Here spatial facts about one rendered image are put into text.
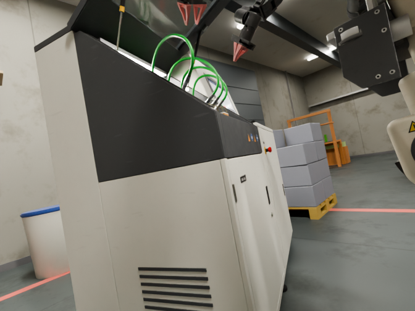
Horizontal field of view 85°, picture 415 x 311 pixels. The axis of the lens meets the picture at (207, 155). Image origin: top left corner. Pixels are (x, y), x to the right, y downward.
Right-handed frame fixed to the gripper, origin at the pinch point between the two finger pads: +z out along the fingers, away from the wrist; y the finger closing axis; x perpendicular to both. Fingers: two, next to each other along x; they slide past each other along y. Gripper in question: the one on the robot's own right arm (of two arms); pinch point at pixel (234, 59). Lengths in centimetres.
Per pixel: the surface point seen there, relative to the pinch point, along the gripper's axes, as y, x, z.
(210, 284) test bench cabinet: -57, 38, 65
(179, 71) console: 54, -21, 24
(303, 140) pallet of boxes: -4, -193, 51
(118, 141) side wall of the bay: 3, 46, 45
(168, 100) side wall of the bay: -8.4, 38.6, 20.8
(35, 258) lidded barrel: 87, 38, 234
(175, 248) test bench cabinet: -40, 41, 64
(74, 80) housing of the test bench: 38, 51, 36
